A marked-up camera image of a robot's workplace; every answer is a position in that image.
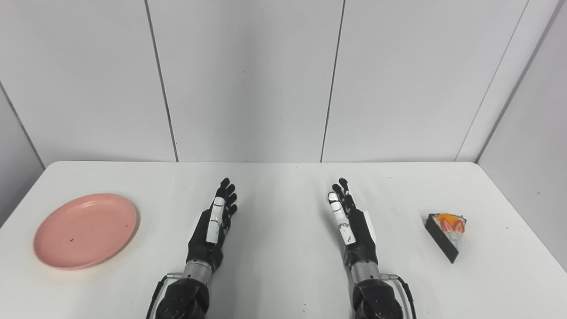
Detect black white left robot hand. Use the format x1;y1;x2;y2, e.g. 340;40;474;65
186;177;238;272

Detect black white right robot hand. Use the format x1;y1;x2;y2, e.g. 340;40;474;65
327;178;380;270

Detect fruit topped cake slice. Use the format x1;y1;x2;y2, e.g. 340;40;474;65
425;213;467;265

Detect pink round plate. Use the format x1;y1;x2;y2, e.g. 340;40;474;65
33;193;139;270

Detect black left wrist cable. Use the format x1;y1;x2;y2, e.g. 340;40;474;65
146;273;183;319

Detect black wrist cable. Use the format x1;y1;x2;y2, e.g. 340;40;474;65
146;273;183;319
381;274;417;319

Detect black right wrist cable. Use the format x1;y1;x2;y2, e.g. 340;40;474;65
381;274;417;319

